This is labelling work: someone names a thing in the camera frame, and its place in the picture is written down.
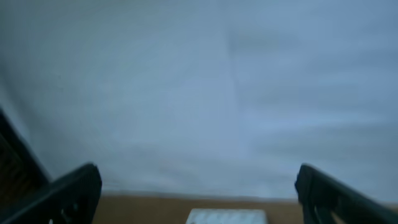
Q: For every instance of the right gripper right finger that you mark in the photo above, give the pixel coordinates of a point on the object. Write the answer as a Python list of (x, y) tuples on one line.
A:
[(335, 199)]

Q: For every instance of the white test tube rack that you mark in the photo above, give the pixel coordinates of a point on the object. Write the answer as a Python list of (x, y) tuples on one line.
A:
[(227, 216)]

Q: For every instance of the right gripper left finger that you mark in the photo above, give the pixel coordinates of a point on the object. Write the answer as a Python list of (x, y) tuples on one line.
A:
[(65, 196)]

